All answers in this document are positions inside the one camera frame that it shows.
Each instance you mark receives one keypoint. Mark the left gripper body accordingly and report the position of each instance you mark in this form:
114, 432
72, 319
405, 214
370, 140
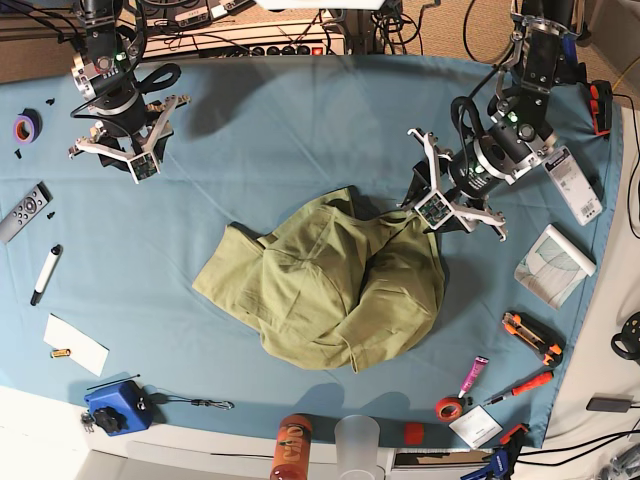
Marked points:
461, 182

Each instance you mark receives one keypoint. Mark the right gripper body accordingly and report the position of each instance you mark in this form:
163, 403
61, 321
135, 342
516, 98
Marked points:
133, 137

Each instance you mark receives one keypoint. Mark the olive green t-shirt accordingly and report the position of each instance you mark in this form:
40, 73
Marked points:
328, 288

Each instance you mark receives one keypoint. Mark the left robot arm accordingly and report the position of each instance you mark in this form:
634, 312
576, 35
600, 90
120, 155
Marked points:
541, 56

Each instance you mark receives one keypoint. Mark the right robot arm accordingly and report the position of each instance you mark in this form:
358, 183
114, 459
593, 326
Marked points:
106, 60

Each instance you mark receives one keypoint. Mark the grey remote control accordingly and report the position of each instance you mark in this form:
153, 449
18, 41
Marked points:
24, 211

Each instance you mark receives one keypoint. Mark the purple tape roll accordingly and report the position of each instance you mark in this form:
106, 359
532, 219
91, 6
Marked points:
27, 126

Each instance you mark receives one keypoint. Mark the white leaf pattern notebook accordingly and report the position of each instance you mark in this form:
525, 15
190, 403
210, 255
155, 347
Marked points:
553, 268

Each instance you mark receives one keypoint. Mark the white black marker pen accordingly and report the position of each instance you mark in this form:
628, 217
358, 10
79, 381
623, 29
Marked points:
45, 274

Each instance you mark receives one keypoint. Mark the clear packaged barcode box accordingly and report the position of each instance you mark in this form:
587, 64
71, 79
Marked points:
569, 179

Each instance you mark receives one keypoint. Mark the pink glue tube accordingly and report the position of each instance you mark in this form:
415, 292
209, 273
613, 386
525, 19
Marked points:
477, 367

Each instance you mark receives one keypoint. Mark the blue table cloth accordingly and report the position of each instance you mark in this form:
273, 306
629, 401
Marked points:
260, 138

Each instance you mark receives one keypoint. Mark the orange black utility knife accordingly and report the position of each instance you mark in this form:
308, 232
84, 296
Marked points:
546, 343

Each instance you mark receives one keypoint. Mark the black power strip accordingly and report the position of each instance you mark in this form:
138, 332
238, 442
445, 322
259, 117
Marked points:
304, 49

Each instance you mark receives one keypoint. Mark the orange screwdriver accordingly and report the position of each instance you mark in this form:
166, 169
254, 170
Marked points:
528, 385

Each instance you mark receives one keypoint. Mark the red tape roll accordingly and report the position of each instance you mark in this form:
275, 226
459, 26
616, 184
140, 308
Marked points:
449, 409

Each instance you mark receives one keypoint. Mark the orange black tool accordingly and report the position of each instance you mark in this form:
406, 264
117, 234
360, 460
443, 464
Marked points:
600, 103

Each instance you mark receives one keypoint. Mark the white paper card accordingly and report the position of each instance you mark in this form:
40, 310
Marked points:
85, 351

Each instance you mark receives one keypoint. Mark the small yellow battery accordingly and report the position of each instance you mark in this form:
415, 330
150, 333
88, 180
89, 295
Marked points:
60, 353

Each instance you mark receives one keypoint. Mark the white square card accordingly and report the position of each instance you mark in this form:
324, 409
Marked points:
476, 427

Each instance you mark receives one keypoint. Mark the black zip tie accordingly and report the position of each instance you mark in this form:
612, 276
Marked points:
113, 382

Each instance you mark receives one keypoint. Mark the translucent plastic cup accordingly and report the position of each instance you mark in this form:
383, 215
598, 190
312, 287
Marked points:
356, 441

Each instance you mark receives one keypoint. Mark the blue orange clamp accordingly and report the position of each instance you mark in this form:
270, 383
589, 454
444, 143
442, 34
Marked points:
502, 461

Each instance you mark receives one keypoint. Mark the blue box with knob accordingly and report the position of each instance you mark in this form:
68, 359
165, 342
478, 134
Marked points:
120, 408

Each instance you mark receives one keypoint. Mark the orange drink bottle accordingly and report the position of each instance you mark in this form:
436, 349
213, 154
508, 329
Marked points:
292, 451

